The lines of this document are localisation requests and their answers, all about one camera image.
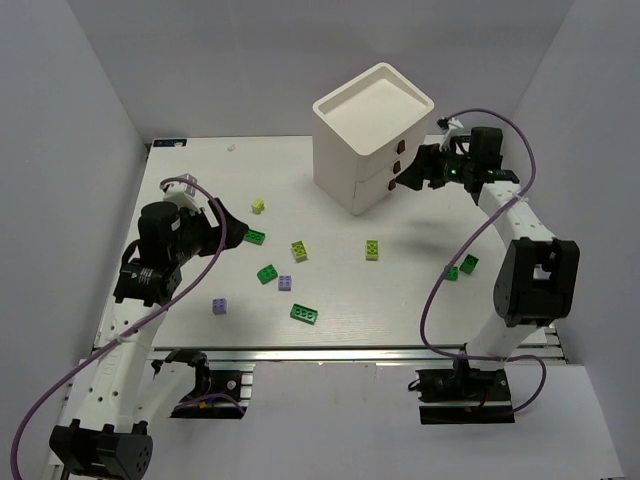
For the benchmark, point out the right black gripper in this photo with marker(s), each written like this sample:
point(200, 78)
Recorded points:
point(430, 167)

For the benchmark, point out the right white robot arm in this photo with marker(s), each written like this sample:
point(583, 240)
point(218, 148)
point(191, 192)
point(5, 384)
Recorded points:
point(536, 281)

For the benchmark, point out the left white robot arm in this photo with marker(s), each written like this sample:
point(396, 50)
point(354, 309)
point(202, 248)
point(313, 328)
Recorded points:
point(108, 437)

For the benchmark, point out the small lime lego brick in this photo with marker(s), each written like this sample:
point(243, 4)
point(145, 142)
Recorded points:
point(258, 206)

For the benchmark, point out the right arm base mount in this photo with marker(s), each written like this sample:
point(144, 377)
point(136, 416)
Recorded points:
point(461, 395)

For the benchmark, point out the blue label sticker left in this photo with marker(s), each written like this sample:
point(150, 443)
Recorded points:
point(169, 143)

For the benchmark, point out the long green lego brick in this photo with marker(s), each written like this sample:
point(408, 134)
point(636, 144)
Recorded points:
point(304, 314)

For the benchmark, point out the purple lego brick centre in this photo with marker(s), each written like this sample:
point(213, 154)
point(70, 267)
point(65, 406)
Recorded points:
point(285, 283)

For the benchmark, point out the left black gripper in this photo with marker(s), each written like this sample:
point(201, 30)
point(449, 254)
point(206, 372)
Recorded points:
point(211, 228)

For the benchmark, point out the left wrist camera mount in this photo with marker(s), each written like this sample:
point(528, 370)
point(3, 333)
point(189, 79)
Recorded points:
point(182, 190)

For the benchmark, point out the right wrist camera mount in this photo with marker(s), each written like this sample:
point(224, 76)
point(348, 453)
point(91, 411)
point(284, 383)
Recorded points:
point(450, 127)

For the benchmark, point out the purple lego brick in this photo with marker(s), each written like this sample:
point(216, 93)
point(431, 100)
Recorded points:
point(219, 306)
point(285, 283)

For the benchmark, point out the green square lego brick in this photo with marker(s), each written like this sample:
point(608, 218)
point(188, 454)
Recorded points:
point(267, 274)

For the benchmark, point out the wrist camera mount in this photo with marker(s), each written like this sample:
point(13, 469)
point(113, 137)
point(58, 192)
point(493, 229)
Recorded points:
point(450, 127)
point(182, 190)

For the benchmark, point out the purple lego brick left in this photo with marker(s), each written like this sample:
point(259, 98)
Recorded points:
point(219, 306)

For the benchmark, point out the green lego brick right rear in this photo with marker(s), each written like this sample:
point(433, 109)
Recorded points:
point(469, 264)

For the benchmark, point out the green lego near left gripper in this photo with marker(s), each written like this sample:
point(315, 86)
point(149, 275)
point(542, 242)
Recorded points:
point(255, 237)

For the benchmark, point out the green lego brick right front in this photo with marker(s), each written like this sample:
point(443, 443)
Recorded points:
point(452, 274)

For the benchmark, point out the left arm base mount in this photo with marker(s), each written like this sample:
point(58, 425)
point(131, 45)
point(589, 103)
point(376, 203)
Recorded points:
point(215, 394)

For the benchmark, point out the white three-drawer cabinet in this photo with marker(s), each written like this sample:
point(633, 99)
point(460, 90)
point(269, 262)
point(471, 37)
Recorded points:
point(356, 130)

